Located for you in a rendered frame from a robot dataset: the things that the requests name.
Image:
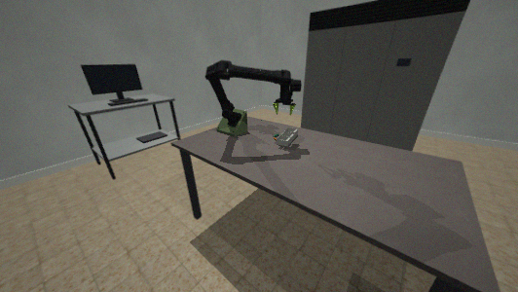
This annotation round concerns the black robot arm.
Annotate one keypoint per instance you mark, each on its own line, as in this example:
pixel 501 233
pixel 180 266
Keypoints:
pixel 219 70

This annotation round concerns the white rack of three labelled bins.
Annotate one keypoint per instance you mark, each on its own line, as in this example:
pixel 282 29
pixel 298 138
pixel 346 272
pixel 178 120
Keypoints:
pixel 292 132

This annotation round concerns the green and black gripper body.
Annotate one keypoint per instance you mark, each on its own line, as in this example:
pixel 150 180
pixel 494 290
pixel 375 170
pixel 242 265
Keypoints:
pixel 284 98

